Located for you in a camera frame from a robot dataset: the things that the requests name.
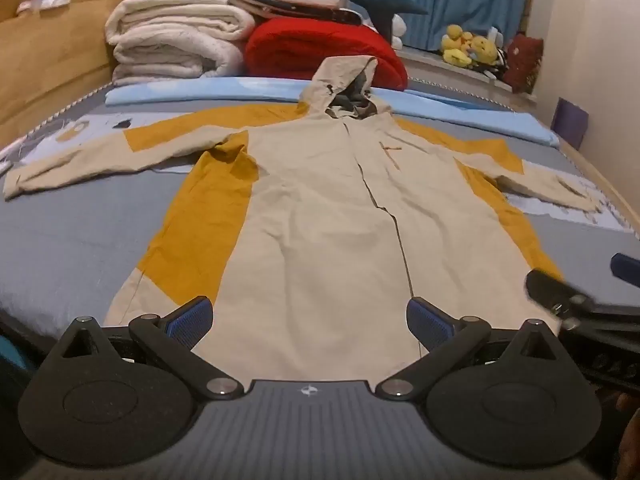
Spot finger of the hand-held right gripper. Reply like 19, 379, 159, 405
611, 252, 640, 286
525, 268, 640, 333

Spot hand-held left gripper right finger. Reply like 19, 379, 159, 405
375, 297, 567, 401

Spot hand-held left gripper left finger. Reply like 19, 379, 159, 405
60, 296, 246, 401

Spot beige and mustard hooded jacket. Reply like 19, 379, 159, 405
2, 55, 608, 386

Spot purple box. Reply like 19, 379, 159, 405
552, 97, 590, 151

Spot dark red plush cushion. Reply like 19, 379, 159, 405
502, 34, 545, 95

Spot black and white striped plush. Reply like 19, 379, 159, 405
472, 49, 508, 81

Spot light blue folded sheet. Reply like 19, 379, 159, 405
105, 76, 561, 148

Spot grey window sill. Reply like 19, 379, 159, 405
397, 45, 538, 111

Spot yellow plush toy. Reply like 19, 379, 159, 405
470, 35, 501, 68
441, 24, 473, 67

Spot white folded quilt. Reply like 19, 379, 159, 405
105, 0, 258, 86

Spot white plush toy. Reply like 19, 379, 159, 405
390, 12, 407, 50

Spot red folded blanket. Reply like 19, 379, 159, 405
244, 17, 410, 92

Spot wooden bed frame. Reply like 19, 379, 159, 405
0, 0, 640, 246

